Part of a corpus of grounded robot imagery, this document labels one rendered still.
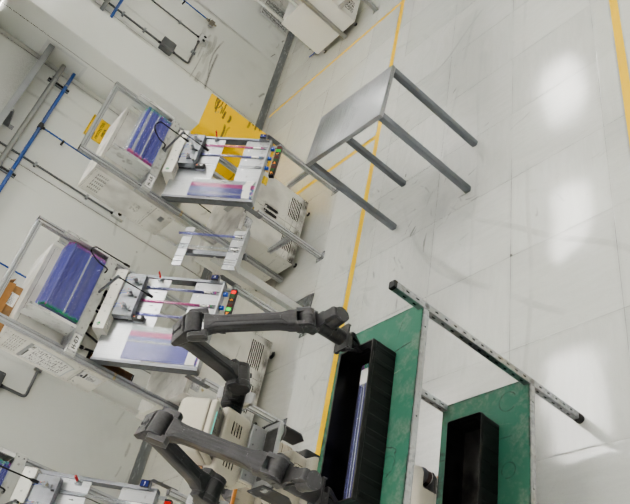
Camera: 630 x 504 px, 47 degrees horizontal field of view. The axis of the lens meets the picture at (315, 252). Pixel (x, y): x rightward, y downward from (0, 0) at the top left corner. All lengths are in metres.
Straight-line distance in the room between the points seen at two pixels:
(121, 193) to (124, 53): 2.23
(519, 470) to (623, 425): 0.50
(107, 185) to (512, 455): 3.86
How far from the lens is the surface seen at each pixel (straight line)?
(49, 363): 5.07
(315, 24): 8.61
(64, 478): 4.46
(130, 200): 5.79
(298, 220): 6.11
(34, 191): 6.96
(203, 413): 2.67
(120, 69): 7.54
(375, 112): 4.35
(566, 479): 3.17
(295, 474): 2.16
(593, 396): 3.25
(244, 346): 5.25
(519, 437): 2.90
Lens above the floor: 2.40
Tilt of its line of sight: 24 degrees down
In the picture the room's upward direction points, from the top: 55 degrees counter-clockwise
